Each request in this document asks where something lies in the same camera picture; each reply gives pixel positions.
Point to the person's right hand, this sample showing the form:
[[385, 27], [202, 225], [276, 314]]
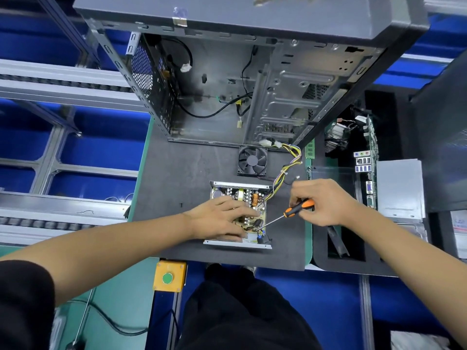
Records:
[[325, 202]]

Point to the person's right forearm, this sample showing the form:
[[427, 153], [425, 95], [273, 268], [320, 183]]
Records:
[[416, 266]]

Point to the person's left forearm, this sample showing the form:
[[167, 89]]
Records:
[[109, 251]]

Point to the green motherboard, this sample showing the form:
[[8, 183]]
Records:
[[343, 175]]

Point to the grey computer tower case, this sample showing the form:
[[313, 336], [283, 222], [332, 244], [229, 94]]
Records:
[[219, 14]]

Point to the hard disk drive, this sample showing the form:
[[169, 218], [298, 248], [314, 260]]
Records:
[[460, 233]]

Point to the power supply circuit board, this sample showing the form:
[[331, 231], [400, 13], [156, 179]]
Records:
[[244, 198]]

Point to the yellow box with green button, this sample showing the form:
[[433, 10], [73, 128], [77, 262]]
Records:
[[169, 276]]

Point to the dark grey case side panel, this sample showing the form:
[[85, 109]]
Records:
[[441, 142]]

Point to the person's left hand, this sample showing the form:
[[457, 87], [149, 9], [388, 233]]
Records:
[[219, 218]]

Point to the black foam tray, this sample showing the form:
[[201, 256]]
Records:
[[357, 264]]

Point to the silver power supply unit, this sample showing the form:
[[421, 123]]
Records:
[[237, 244]]

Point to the aluminium conveyor frame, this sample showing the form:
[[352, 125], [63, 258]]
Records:
[[58, 80]]

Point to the white plastic bag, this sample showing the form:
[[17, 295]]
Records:
[[416, 340]]

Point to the dark grey foam mat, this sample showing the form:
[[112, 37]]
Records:
[[175, 178]]

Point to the black cooling fan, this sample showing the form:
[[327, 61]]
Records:
[[252, 159]]

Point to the processor cooler with fan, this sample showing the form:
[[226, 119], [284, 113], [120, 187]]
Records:
[[339, 131]]

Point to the person's black trousers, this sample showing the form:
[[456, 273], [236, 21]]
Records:
[[241, 309]]

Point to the silver optical drive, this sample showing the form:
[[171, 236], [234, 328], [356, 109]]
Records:
[[400, 187]]

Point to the person's black shirt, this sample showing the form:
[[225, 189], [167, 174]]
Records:
[[25, 309]]

